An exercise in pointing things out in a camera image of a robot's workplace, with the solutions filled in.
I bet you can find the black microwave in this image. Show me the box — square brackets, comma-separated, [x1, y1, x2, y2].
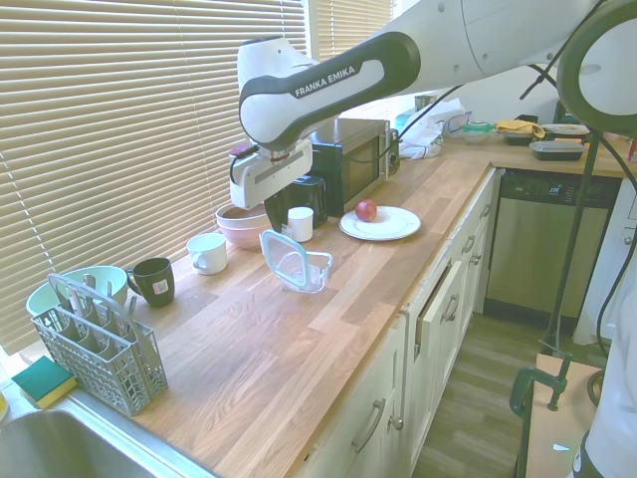
[309, 118, 392, 218]

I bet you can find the white paper cup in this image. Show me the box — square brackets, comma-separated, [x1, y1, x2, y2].
[287, 206, 315, 244]

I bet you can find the stainless steel dishwasher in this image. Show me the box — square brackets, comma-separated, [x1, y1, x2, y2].
[485, 168, 623, 319]

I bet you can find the teal lidded glass bowl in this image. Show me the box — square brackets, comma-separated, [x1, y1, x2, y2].
[462, 120, 497, 146]

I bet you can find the grey plastic cutlery basket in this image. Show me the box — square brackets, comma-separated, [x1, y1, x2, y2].
[31, 272, 169, 417]

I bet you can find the white mug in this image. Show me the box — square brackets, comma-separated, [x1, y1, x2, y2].
[186, 232, 229, 276]

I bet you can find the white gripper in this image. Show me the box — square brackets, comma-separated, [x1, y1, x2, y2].
[228, 141, 314, 236]

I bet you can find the long steel cabinet handle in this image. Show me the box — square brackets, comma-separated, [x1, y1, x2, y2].
[350, 397, 387, 454]

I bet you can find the red apple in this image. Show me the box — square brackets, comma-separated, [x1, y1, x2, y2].
[354, 198, 379, 223]

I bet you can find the green and yellow sponge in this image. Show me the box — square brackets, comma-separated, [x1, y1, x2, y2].
[10, 356, 79, 410]

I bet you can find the dark mug with label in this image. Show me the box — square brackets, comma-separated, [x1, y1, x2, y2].
[124, 257, 176, 309]

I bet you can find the narrow beige window blind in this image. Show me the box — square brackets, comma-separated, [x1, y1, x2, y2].
[316, 0, 394, 121]

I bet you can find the yellow cloth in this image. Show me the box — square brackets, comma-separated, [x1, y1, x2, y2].
[495, 118, 547, 140]

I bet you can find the mint green bowl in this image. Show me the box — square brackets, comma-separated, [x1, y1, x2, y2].
[25, 266, 128, 321]

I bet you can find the beige bowl with brown inside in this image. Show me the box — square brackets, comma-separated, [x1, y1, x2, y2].
[215, 202, 269, 229]

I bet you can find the white ajar cabinet door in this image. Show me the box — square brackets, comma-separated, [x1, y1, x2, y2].
[415, 258, 467, 360]

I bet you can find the stainless steel sink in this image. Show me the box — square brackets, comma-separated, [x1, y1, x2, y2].
[0, 406, 216, 478]

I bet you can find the green metal clamp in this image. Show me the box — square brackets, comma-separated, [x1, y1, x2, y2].
[510, 352, 573, 478]

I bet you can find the clear lid with teal seal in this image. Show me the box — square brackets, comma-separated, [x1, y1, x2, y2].
[258, 228, 308, 293]

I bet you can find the pink bowl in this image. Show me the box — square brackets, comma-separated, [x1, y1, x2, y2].
[217, 217, 273, 251]

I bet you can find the white plate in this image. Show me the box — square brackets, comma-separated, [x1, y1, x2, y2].
[338, 204, 423, 243]

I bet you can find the white plastic bag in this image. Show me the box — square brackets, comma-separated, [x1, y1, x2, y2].
[399, 97, 465, 161]

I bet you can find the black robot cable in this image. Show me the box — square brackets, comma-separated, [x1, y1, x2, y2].
[376, 0, 637, 405]

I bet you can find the wide beige window blind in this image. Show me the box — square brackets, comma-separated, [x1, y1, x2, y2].
[0, 0, 313, 356]

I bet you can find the wooden mounting board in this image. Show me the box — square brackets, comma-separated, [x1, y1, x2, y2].
[525, 351, 606, 478]

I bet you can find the white kitchen cabinet unit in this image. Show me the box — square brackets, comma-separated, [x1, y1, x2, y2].
[298, 166, 502, 478]

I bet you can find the clear glass food container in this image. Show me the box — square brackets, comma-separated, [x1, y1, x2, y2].
[279, 247, 334, 296]

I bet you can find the black toaster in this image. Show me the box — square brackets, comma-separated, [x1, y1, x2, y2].
[287, 175, 328, 226]

